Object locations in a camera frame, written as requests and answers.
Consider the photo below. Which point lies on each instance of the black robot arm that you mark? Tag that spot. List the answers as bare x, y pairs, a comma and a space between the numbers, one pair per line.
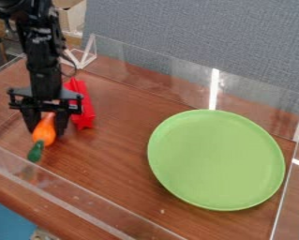
42, 43

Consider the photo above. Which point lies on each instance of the orange toy carrot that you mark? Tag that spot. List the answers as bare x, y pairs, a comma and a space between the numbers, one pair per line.
42, 136

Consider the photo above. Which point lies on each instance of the red star-shaped block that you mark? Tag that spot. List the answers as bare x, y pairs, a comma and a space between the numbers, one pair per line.
81, 120

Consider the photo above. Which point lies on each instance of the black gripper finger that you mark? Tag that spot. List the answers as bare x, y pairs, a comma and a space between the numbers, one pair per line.
61, 119
32, 117

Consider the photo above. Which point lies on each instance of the clear acrylic tray enclosure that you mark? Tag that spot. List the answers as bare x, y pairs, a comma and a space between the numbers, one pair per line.
90, 190

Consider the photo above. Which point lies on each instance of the wooden shelf unit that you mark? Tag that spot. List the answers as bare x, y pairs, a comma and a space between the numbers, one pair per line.
8, 34

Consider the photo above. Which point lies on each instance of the green plate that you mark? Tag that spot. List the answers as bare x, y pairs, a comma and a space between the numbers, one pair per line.
215, 160

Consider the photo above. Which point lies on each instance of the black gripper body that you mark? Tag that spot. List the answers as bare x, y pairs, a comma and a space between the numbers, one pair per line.
45, 95

